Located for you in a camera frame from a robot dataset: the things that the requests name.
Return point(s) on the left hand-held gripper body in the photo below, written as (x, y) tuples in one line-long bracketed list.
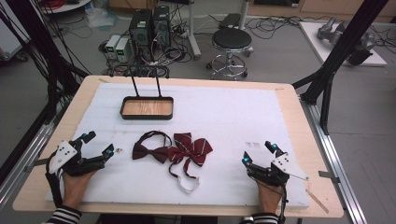
[(63, 154)]

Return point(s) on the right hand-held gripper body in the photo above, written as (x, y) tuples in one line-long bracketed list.
[(285, 166)]

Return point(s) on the plain dark red bow tie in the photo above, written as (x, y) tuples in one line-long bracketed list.
[(149, 152)]

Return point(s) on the black rack with wooden tray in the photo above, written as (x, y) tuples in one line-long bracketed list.
[(147, 108)]

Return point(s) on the striped dark red bow tie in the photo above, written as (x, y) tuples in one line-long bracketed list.
[(190, 149)]

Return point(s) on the person's right hand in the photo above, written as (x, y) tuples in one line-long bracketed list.
[(269, 197)]

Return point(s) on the person's left hand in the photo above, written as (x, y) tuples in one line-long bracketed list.
[(76, 189)]

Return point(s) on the thin wooden stick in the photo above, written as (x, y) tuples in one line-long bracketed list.
[(317, 201)]

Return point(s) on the white foam mat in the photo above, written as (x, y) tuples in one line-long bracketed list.
[(218, 118)]

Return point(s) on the white power supply unit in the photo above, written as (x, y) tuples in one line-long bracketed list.
[(112, 45), (123, 49)]

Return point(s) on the white floor board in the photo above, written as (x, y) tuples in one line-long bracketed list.
[(314, 40)]

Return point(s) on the black round stool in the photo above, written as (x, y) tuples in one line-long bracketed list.
[(232, 39)]

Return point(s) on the black computer tower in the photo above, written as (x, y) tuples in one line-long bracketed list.
[(162, 26), (140, 31)]

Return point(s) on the clear plastic bag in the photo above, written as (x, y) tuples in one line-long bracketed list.
[(101, 17)]

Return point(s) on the flat black box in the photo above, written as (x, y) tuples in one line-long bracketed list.
[(230, 21)]

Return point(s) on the grey desk leg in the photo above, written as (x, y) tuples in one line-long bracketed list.
[(193, 34)]

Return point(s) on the metal bracket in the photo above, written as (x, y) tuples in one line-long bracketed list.
[(328, 176), (35, 164)]

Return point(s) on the aluminium rail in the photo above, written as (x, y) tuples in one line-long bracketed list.
[(336, 168), (28, 149)]

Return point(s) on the black metal frame post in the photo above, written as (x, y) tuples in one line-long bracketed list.
[(31, 37), (342, 46)]

